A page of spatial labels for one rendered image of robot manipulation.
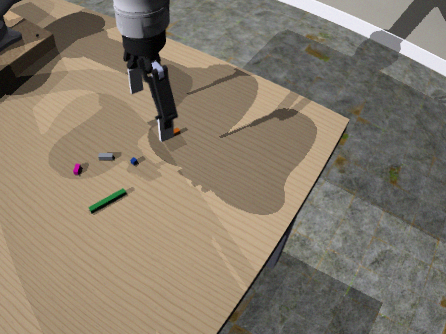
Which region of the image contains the green rod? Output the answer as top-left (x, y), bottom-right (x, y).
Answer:
top-left (89, 188), bottom-right (126, 213)

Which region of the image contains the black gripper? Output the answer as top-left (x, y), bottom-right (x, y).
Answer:
top-left (122, 30), bottom-right (178, 142)

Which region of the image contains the small magenta block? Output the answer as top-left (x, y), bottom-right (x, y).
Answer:
top-left (73, 164), bottom-right (81, 175)

